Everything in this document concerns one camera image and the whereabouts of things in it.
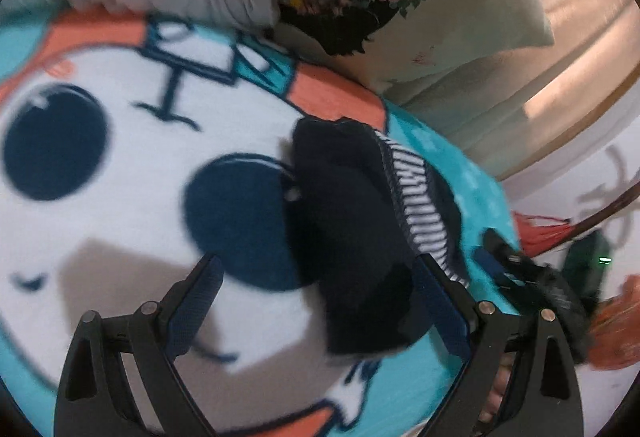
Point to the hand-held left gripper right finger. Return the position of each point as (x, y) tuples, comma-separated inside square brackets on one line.
[(441, 309)]

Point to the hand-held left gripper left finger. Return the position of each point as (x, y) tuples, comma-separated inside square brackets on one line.
[(195, 302)]

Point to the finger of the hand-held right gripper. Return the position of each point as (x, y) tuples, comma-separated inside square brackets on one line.
[(502, 248), (492, 269)]

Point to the navy grey striped pants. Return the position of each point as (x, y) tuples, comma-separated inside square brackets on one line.
[(350, 242)]

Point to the person's right hand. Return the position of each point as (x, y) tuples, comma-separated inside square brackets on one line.
[(496, 392)]

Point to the red bristled broom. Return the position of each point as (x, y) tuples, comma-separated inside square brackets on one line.
[(545, 234)]

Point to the orange fluffy cloth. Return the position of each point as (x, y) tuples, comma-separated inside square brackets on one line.
[(617, 332)]

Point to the cartoon printed blanket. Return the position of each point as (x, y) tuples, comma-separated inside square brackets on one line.
[(125, 227)]

